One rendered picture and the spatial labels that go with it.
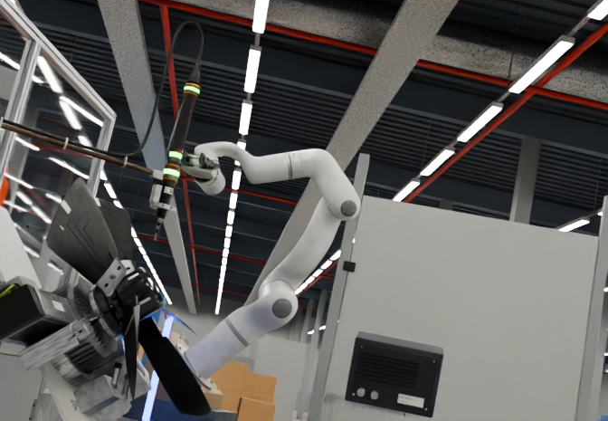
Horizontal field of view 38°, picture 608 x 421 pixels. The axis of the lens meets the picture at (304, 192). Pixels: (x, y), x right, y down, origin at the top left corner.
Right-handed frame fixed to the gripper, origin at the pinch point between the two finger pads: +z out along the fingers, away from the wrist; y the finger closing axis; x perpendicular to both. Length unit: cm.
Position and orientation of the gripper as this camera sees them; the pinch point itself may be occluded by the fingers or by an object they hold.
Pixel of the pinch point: (193, 157)
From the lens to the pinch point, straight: 270.7
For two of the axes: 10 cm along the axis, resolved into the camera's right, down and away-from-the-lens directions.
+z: -0.9, -2.3, -9.7
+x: 2.0, -9.6, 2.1
